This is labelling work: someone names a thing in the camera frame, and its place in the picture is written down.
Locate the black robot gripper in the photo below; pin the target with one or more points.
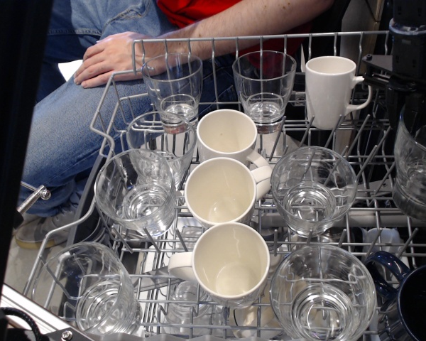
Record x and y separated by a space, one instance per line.
406 65

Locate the ribbed glass tumbler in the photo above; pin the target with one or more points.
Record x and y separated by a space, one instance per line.
87 286
312 188
323 292
136 189
409 191

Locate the bystander bare forearm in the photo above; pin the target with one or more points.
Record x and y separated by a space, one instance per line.
247 18

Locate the bystander bare hand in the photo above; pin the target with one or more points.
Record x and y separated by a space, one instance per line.
118 53

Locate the white mug back right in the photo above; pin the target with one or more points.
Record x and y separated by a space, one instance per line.
329 81

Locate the red shirt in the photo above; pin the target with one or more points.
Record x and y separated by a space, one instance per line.
182 13

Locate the tall clear glass back centre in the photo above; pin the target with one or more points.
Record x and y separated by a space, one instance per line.
264 82

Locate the tall clear glass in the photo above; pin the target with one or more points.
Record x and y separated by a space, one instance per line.
174 83
264 82

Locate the cream mug upper centre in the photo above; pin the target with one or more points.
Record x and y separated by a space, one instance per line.
228 133

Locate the cream mug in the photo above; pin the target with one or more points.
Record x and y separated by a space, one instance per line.
228 133
224 190
230 262

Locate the dark blue mug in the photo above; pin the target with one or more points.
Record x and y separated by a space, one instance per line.
403 293

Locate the cream mug middle centre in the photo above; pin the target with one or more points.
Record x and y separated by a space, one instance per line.
224 190

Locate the tall clear glass back left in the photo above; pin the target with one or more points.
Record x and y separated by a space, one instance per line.
174 83

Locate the clear glass behind left tumbler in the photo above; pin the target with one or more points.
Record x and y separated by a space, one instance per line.
170 135

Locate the cream mug lower centre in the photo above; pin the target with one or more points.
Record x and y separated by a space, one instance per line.
230 262

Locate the blue denim jeans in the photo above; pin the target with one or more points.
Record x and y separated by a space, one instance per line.
61 145

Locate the grey sneaker with tan sole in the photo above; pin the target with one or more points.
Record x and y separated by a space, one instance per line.
33 229

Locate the grey wire dishwasher rack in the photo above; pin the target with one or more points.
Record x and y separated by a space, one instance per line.
170 310

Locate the chrome clamp handle left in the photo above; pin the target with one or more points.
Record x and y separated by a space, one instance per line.
40 192

